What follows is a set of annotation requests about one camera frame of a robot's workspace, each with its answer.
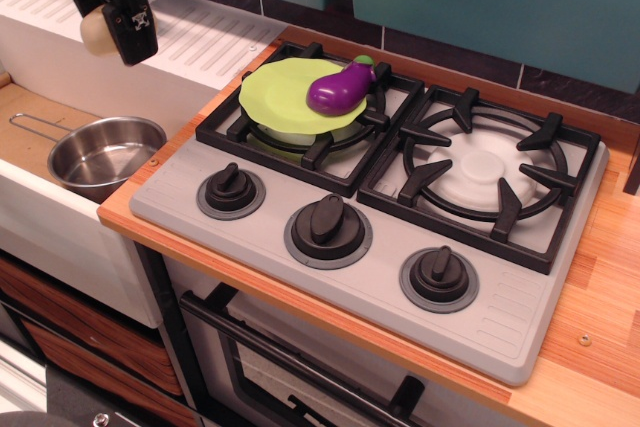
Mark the white toy sink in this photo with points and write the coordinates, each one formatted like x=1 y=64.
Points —
x=50 y=83

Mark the lime green plate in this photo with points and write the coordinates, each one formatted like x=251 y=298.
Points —
x=274 y=96

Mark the left black burner grate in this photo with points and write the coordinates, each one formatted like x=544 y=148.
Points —
x=334 y=166

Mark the wooden drawer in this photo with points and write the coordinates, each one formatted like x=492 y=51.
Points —
x=146 y=403
x=95 y=329

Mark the beige toy potato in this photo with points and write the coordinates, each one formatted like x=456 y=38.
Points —
x=95 y=34

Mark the small steel pot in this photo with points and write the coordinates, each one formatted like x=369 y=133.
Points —
x=94 y=160

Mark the purple toy eggplant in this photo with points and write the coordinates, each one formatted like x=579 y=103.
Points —
x=340 y=93

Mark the toy oven door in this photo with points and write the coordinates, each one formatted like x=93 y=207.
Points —
x=286 y=372

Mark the grey toy stove top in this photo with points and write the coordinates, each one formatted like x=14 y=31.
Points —
x=499 y=334

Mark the black oven door handle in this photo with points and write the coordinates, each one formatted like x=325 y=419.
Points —
x=396 y=413

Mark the right black stove knob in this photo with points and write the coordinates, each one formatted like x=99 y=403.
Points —
x=439 y=280

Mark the middle black stove knob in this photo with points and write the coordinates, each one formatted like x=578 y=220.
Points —
x=328 y=234

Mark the upper wooden drawer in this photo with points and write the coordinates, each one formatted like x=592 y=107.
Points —
x=95 y=329

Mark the black stove knob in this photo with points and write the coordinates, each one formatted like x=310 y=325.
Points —
x=328 y=234
x=439 y=280
x=231 y=193

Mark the left black stove knob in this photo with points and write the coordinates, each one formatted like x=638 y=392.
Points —
x=231 y=193

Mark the lower wooden drawer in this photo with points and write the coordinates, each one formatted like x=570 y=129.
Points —
x=146 y=403

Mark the black burner grate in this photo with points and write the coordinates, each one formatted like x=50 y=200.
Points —
x=334 y=166
x=532 y=236

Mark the right black burner grate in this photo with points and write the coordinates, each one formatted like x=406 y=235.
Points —
x=532 y=236

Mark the right white burner cap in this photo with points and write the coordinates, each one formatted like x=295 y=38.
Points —
x=480 y=160

